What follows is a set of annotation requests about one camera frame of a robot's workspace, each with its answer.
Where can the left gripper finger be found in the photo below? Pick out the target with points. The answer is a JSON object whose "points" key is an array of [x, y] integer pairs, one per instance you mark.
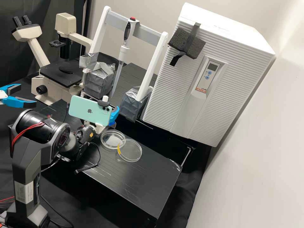
{"points": [[13, 89], [19, 103]]}

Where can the grey taped block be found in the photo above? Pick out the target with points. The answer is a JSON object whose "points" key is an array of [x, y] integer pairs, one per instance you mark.
{"points": [[98, 78], [131, 105]]}

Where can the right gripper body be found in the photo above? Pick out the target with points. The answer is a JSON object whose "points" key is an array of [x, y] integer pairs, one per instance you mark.
{"points": [[100, 128]]}

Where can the pipette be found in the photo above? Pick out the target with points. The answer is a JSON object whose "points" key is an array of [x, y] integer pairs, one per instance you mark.
{"points": [[125, 38]]}

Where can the incubator door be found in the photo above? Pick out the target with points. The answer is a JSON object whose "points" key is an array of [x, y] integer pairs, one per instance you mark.
{"points": [[180, 95]]}

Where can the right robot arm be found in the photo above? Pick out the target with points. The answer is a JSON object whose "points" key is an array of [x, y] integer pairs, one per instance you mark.
{"points": [[31, 147]]}

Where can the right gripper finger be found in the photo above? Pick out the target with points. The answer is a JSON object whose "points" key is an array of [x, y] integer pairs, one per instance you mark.
{"points": [[115, 116]]}

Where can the black platform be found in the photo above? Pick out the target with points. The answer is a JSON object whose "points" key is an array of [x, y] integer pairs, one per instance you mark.
{"points": [[133, 183], [161, 136]]}

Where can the cream microscope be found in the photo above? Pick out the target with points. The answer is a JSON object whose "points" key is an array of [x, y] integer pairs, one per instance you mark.
{"points": [[54, 78]]}

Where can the petri dish lid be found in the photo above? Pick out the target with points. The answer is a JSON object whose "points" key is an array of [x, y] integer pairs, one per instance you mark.
{"points": [[130, 152]]}

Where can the right wrist camera phone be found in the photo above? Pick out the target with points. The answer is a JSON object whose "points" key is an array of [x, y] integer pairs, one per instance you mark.
{"points": [[88, 110]]}

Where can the white pipette stand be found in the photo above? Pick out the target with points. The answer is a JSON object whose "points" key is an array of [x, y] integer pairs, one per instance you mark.
{"points": [[152, 69]]}

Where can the petri dish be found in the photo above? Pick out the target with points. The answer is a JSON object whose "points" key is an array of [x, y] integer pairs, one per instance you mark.
{"points": [[111, 140]]}

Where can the white incubator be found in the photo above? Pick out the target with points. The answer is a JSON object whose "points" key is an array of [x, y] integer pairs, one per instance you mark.
{"points": [[237, 71]]}

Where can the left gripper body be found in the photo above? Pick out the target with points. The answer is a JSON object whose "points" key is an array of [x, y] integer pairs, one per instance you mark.
{"points": [[2, 94]]}

